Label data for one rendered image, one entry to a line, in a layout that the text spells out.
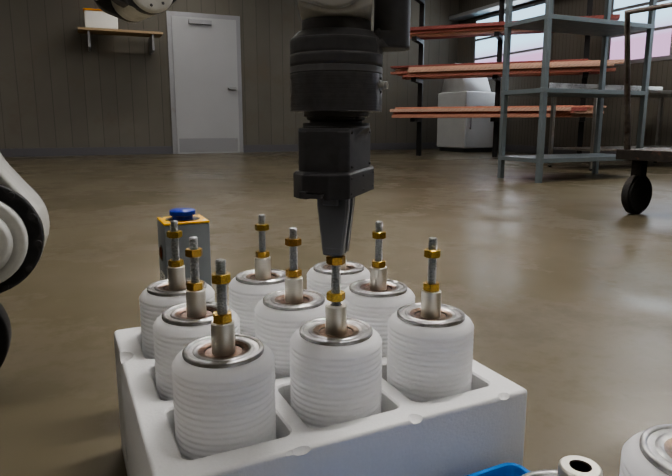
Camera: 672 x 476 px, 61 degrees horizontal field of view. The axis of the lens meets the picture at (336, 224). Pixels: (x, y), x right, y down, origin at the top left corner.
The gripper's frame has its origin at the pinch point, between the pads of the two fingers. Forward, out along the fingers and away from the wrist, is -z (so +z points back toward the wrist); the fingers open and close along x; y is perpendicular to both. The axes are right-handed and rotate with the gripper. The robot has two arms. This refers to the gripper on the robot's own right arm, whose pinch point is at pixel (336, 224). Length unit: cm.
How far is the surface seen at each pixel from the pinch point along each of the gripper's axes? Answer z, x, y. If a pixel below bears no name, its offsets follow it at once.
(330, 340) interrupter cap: -11.1, 2.9, 0.4
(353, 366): -13.2, 3.6, 3.0
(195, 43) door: 135, -761, -477
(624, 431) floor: -36, -37, 35
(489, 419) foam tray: -20.7, -4.3, 15.6
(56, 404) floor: -37, -17, -55
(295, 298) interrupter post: -10.7, -7.7, -7.6
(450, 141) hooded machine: -18, -947, -99
